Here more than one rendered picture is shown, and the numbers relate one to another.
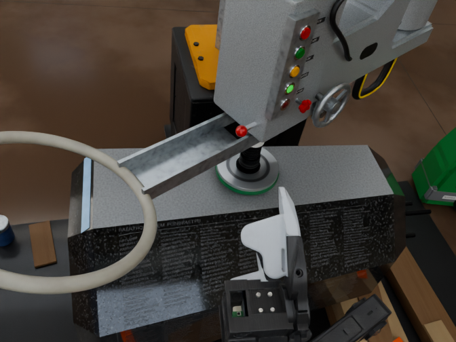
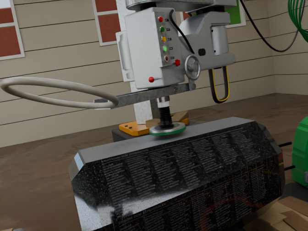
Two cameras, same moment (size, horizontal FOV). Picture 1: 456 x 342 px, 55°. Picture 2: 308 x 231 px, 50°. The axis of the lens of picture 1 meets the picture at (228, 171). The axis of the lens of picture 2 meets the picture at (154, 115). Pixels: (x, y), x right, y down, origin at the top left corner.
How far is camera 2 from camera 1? 113 cm
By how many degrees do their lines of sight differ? 39
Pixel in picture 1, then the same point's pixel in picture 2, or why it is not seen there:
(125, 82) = not seen: hidden behind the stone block
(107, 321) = (105, 215)
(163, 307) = (140, 201)
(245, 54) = (141, 47)
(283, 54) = (155, 29)
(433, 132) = not seen: hidden behind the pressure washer
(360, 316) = not seen: outside the picture
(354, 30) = (188, 36)
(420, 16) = (222, 45)
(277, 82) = (157, 44)
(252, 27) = (140, 32)
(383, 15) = (199, 33)
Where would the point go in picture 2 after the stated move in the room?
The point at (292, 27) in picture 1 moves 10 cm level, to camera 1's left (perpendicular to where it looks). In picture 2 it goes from (153, 15) to (134, 19)
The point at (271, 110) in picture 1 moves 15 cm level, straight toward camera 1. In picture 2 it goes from (161, 60) to (159, 60)
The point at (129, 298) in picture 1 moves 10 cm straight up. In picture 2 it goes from (116, 199) to (112, 178)
